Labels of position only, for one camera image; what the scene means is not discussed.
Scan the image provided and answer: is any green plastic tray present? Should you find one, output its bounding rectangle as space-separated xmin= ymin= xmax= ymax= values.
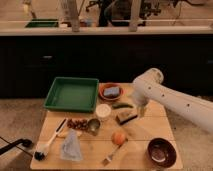
xmin=44 ymin=77 xmax=99 ymax=113

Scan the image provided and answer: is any green tray in background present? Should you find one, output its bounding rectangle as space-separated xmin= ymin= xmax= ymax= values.
xmin=26 ymin=19 xmax=58 ymax=28

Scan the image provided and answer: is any orange fruit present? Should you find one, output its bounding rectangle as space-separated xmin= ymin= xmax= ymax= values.
xmin=112 ymin=132 xmax=126 ymax=145

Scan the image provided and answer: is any metal cup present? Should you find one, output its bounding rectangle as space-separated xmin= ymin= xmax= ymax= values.
xmin=88 ymin=119 xmax=100 ymax=135

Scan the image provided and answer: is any orange bowl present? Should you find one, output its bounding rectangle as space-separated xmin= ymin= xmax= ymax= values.
xmin=99 ymin=83 xmax=123 ymax=101

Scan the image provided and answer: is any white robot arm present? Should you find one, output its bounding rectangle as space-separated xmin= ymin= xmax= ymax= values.
xmin=132 ymin=68 xmax=213 ymax=134

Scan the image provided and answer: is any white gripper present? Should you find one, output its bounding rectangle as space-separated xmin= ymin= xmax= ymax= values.
xmin=131 ymin=91 xmax=149 ymax=117

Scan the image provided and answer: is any white round cup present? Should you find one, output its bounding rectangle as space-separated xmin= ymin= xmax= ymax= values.
xmin=95 ymin=104 xmax=111 ymax=121

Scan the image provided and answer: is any black cable on floor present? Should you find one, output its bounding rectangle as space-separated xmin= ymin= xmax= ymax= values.
xmin=0 ymin=136 xmax=36 ymax=158

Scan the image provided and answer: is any wooden board eraser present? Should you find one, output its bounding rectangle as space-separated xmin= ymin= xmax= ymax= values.
xmin=116 ymin=110 xmax=137 ymax=125

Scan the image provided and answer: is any dark brown bowl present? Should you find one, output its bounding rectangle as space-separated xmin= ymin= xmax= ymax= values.
xmin=147 ymin=138 xmax=177 ymax=168

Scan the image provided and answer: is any clear plastic bag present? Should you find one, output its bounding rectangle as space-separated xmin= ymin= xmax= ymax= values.
xmin=60 ymin=129 xmax=83 ymax=162

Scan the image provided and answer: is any blue sponge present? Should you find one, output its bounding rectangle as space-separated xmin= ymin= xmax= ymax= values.
xmin=103 ymin=87 xmax=120 ymax=97

